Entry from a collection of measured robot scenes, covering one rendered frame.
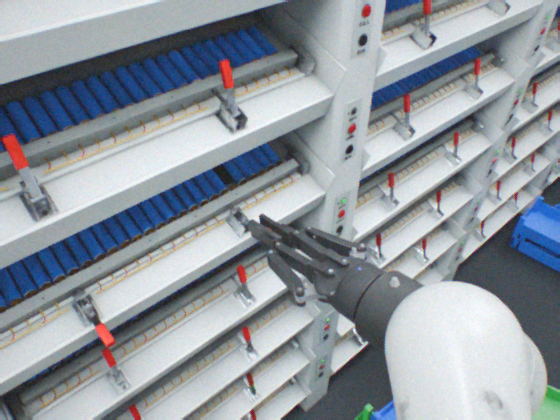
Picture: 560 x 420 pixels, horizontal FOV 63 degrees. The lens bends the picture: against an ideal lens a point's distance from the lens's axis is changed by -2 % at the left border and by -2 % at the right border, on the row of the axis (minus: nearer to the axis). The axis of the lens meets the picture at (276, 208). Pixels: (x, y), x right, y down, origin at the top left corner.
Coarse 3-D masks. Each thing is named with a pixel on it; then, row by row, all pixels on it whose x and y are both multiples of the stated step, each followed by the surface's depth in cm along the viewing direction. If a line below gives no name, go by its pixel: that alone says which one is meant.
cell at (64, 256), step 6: (60, 240) 67; (54, 246) 66; (60, 246) 66; (54, 252) 66; (60, 252) 66; (66, 252) 66; (60, 258) 66; (66, 258) 66; (72, 258) 66; (66, 264) 65; (72, 264) 65; (66, 270) 65
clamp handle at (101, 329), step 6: (84, 306) 62; (90, 306) 62; (90, 312) 62; (90, 318) 61; (96, 318) 61; (96, 324) 61; (102, 324) 60; (96, 330) 60; (102, 330) 60; (102, 336) 59; (108, 336) 59; (108, 342) 59; (114, 342) 59
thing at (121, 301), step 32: (288, 160) 86; (320, 160) 82; (288, 192) 83; (320, 192) 85; (224, 224) 77; (160, 256) 71; (192, 256) 72; (224, 256) 76; (128, 288) 67; (160, 288) 69; (64, 320) 63; (0, 352) 59; (32, 352) 60; (64, 352) 63; (0, 384) 57
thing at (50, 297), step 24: (288, 168) 83; (240, 192) 78; (264, 192) 81; (192, 216) 73; (144, 240) 69; (168, 240) 72; (96, 264) 66; (120, 264) 67; (48, 288) 62; (72, 288) 63; (24, 312) 60
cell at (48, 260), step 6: (48, 246) 67; (36, 252) 66; (42, 252) 65; (48, 252) 66; (42, 258) 65; (48, 258) 65; (54, 258) 66; (48, 264) 65; (54, 264) 65; (48, 270) 64; (54, 270) 64; (60, 270) 65; (54, 276) 64
